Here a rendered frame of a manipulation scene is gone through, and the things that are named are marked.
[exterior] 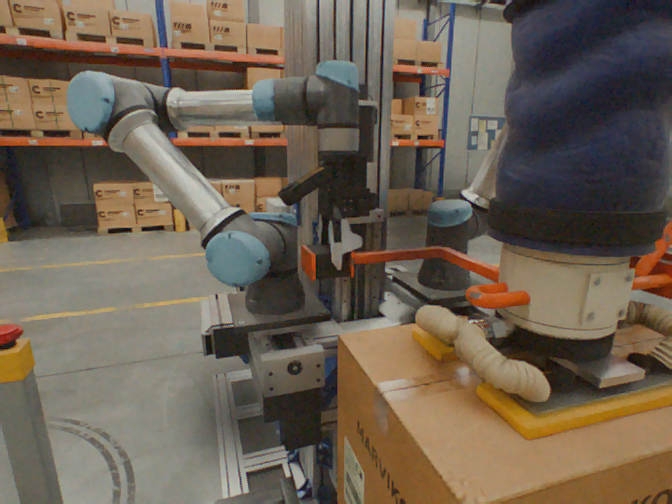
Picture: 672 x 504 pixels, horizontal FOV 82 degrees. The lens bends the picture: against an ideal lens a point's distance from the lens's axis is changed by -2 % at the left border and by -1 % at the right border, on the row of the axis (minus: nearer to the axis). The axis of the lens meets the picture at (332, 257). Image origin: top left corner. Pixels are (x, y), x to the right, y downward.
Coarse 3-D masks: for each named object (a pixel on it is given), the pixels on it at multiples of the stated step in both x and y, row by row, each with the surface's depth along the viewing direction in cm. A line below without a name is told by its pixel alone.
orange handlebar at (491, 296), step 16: (368, 256) 78; (384, 256) 79; (400, 256) 80; (416, 256) 81; (432, 256) 83; (448, 256) 80; (464, 256) 76; (480, 272) 71; (496, 272) 67; (480, 288) 59; (496, 288) 59; (640, 288) 63; (480, 304) 56; (496, 304) 55; (512, 304) 56
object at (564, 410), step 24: (648, 360) 56; (480, 384) 55; (552, 384) 53; (576, 384) 54; (624, 384) 54; (648, 384) 54; (504, 408) 50; (528, 408) 49; (552, 408) 49; (576, 408) 50; (600, 408) 50; (624, 408) 51; (648, 408) 52; (528, 432) 46; (552, 432) 47
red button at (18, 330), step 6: (6, 324) 86; (12, 324) 86; (0, 330) 83; (6, 330) 83; (12, 330) 83; (18, 330) 84; (0, 336) 81; (6, 336) 82; (12, 336) 82; (18, 336) 84; (0, 342) 81; (6, 342) 82; (12, 342) 84; (0, 348) 83; (6, 348) 83
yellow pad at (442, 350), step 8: (416, 336) 71; (424, 336) 69; (432, 336) 69; (424, 344) 69; (432, 344) 67; (440, 344) 67; (448, 344) 66; (432, 352) 66; (440, 352) 64; (448, 352) 64; (440, 360) 64; (448, 360) 64
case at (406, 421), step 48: (384, 336) 73; (624, 336) 73; (384, 384) 58; (432, 384) 58; (384, 432) 56; (432, 432) 48; (480, 432) 48; (576, 432) 48; (624, 432) 48; (384, 480) 57; (432, 480) 44; (480, 480) 41; (528, 480) 41; (576, 480) 42; (624, 480) 45
